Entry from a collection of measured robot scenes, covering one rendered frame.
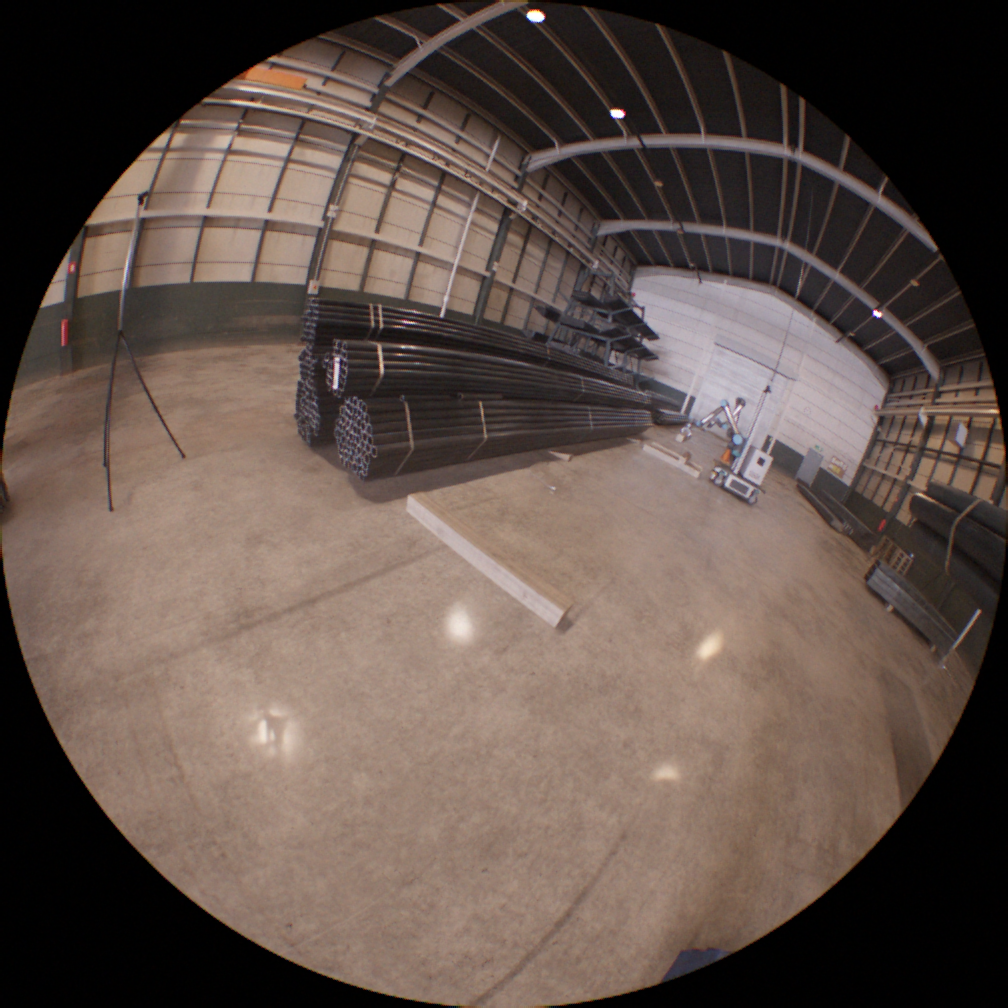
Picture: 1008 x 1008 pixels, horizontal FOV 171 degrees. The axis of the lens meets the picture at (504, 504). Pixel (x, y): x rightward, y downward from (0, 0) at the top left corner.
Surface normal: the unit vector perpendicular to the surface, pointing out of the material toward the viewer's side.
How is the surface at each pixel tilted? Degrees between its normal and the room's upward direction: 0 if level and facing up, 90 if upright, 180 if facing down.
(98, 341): 90
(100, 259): 90
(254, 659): 0
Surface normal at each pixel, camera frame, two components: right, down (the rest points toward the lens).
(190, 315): 0.74, 0.48
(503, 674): 0.26, -0.85
